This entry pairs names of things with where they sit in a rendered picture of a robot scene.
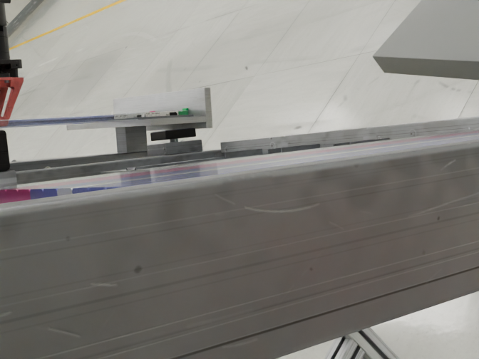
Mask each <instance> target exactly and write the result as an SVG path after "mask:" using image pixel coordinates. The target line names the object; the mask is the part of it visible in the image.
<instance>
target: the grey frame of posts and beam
mask: <svg viewBox="0 0 479 359"><path fill-rule="evenodd" d="M342 338H343V339H344V340H345V339H346V338H349V339H352V340H354V341H355V342H356V343H357V344H358V346H357V347H358V348H361V349H362V350H363V351H364V352H365V353H364V356H363V358H362V359H400V358H399V357H398V356H397V355H396V354H395V353H394V352H393V351H392V350H391V349H390V348H389V347H388V346H387V345H386V344H385V343H384V341H383V340H382V339H381V338H380V337H379V336H378V335H377V334H376V333H375V332H374V330H373V329H372V328H371V327H370V328H366V329H363V330H361V331H357V332H355V333H351V334H348V335H345V336H342Z"/></svg>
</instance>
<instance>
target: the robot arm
mask: <svg viewBox="0 0 479 359"><path fill-rule="evenodd" d="M10 3H11V0H0V120H9V119H10V117H11V113H12V110H13V108H14V105H15V102H16V99H17V97H18V95H19V92H20V90H21V87H22V84H23V82H24V78H23V77H19V75H18V68H22V61H21V59H11V60H10V53H9V40H8V31H7V27H6V26H7V24H6V10H5V4H10ZM8 88H11V92H10V94H9V99H8V101H7V104H6V108H5V111H4V115H3V117H1V112H2V110H3V106H4V101H5V98H6V94H7V90H8Z"/></svg>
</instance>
